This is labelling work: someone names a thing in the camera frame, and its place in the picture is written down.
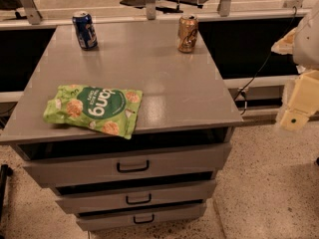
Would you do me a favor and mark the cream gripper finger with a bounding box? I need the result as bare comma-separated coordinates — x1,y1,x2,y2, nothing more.
276,70,319,131

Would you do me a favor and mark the orange soda can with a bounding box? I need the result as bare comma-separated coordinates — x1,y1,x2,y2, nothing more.
177,15,198,53

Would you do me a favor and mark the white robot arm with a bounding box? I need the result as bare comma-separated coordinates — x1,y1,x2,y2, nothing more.
271,3,319,131

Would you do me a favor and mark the blue pepsi can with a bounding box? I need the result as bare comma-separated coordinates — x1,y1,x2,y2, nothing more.
72,11,98,50

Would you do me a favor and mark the grey drawer cabinet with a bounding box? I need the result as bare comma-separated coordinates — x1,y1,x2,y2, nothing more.
1,22,241,231

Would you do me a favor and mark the green chip bag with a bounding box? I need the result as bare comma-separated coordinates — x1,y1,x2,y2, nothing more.
43,85,143,139

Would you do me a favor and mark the middle grey drawer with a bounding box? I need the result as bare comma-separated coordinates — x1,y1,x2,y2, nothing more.
56,179,216,214

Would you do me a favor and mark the grey drawer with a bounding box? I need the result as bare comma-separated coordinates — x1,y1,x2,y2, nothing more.
77,202,206,231
56,179,216,214
24,142,231,187

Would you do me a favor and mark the bottom grey drawer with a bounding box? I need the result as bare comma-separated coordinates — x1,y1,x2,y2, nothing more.
77,202,206,231

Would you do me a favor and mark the top grey drawer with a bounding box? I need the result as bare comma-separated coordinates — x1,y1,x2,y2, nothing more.
24,142,231,187

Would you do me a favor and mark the black object at left floor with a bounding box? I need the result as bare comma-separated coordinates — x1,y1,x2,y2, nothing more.
0,164,13,220

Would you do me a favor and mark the black cable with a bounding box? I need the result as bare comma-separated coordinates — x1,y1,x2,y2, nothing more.
233,5,298,116

